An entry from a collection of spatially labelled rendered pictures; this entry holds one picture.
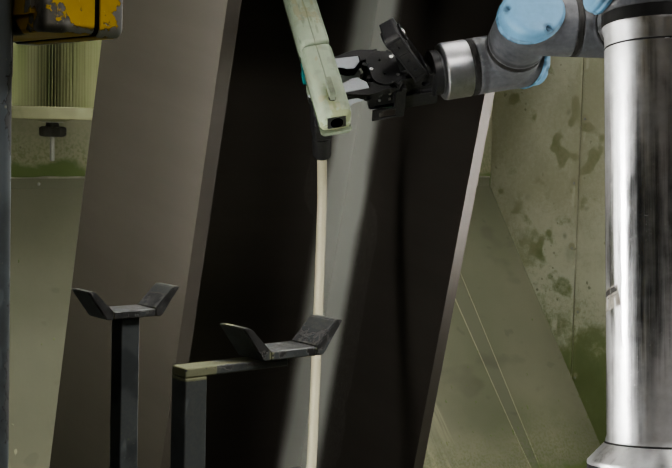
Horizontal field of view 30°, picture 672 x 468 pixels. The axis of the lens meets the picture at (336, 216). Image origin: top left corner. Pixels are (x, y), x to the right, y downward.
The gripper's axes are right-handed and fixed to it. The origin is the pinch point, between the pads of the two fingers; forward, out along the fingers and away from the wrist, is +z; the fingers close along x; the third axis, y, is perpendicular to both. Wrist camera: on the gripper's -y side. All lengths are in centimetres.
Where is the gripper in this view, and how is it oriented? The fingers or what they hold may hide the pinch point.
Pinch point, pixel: (313, 81)
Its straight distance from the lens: 192.8
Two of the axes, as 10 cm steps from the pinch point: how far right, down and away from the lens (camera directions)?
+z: -9.7, 1.6, -1.6
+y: -0.2, 6.3, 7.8
